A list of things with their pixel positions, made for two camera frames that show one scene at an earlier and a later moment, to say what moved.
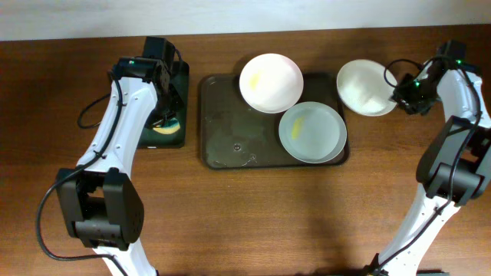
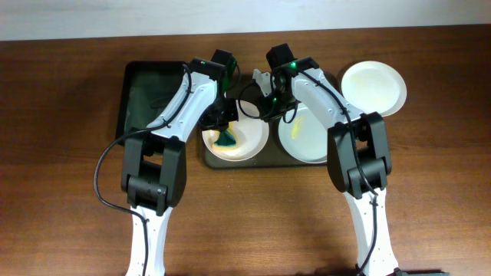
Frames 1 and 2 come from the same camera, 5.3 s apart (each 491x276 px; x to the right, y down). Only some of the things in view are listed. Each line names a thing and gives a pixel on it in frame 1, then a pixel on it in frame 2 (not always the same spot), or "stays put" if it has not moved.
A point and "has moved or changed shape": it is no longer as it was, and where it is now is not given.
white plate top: [271, 83] has moved or changed shape
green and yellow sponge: [172, 126] has moved or changed shape
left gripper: [159, 119] to [210, 123]
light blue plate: [312, 132] stays put
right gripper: [400, 98] to [267, 111]
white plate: [363, 88] stays put
